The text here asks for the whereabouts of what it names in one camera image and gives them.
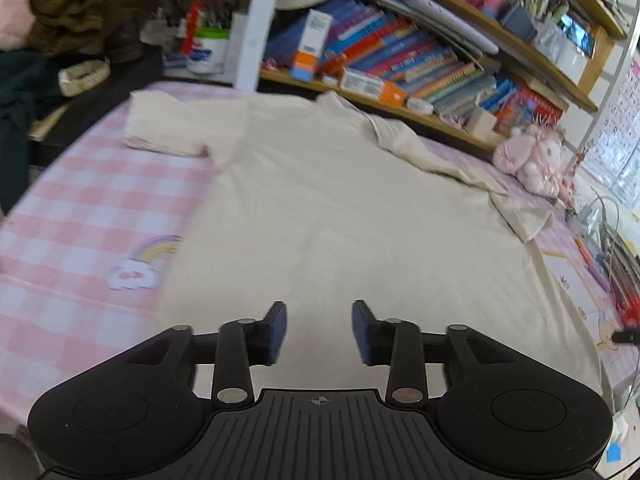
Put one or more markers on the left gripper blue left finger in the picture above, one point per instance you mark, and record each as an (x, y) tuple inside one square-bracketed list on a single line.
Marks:
[(242, 344)]

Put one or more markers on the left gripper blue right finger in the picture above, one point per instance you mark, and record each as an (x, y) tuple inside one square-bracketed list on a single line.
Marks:
[(396, 344)]

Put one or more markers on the cream white t-shirt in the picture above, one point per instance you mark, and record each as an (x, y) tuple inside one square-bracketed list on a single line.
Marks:
[(318, 205)]

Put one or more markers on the pink checkered cartoon tablecloth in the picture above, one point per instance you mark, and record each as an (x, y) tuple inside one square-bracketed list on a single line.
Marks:
[(85, 251)]

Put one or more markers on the white pink bunny plush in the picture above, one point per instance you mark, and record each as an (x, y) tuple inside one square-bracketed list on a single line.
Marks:
[(533, 156)]

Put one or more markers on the small beige desk box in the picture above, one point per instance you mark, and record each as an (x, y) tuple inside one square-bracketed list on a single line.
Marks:
[(480, 124)]

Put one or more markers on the white charger block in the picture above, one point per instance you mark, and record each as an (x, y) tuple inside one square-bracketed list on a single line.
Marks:
[(420, 106)]

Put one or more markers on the flat white orange box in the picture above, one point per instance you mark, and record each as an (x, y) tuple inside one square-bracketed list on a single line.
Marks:
[(373, 87)]

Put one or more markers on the white orange Usmile box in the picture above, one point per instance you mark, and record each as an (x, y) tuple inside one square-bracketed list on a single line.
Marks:
[(311, 44)]

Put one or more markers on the row of colourful books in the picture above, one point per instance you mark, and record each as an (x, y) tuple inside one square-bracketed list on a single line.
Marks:
[(423, 50)]

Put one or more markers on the white green pen tub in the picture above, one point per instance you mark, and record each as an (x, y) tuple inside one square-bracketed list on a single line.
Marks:
[(209, 50)]

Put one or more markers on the white wristwatch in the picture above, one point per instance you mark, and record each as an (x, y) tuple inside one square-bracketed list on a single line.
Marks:
[(83, 77)]

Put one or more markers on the dark green garment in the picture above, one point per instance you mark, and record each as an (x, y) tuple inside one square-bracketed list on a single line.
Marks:
[(29, 90)]

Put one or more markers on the olive brown garment pile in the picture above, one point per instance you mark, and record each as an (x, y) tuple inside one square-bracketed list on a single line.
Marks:
[(65, 25)]

